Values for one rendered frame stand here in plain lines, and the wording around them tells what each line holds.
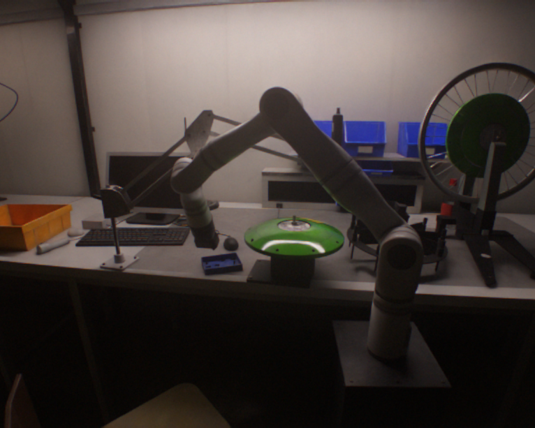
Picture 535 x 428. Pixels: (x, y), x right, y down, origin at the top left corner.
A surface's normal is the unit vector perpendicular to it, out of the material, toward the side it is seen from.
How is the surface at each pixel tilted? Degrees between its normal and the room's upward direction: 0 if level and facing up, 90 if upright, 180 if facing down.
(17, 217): 86
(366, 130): 90
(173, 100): 90
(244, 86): 90
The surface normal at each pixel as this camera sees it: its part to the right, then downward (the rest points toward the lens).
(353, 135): -0.13, 0.30
